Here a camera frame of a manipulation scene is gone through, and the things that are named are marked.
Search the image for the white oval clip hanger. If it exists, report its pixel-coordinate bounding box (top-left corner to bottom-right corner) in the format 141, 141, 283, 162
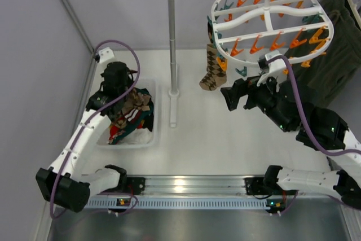
209, 0, 334, 71

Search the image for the white plastic laundry basket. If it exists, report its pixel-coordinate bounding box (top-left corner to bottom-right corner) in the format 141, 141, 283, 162
96, 78, 160, 150

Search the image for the silver rack upright pole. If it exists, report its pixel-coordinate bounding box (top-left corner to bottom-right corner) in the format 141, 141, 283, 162
168, 0, 178, 95

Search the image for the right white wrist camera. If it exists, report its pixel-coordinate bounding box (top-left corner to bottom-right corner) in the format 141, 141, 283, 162
257, 50, 287, 86

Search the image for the brown yellow argyle sock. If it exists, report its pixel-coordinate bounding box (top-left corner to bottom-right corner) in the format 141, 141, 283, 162
199, 43, 227, 91

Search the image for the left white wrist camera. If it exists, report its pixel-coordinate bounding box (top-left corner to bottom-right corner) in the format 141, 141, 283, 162
95, 47, 116, 64

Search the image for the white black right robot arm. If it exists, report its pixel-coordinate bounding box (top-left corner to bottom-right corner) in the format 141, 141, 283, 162
221, 77, 360, 209

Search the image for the aluminium mounting rail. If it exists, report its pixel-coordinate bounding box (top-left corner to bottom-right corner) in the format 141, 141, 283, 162
46, 174, 353, 196

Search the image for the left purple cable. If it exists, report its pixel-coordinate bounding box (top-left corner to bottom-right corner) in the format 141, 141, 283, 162
49, 40, 141, 219

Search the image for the white slotted cable duct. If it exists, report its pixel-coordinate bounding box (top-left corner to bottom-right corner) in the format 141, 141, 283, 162
85, 196, 270, 210

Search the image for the pile of colourful socks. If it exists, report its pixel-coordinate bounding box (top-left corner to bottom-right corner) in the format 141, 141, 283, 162
108, 87, 154, 145

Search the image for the dark green hanging garment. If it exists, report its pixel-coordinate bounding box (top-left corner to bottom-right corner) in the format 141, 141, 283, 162
293, 0, 360, 107

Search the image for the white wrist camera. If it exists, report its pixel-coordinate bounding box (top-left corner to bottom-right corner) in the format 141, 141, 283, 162
95, 47, 116, 64
257, 50, 287, 86

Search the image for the dark yellow argyle sock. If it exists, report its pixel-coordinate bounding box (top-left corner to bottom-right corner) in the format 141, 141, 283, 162
207, 16, 215, 48

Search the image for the white garment hanger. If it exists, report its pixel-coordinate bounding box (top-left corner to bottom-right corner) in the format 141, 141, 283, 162
345, 0, 360, 29

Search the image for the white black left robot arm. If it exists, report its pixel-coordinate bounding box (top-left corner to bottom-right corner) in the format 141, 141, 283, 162
36, 62, 134, 213

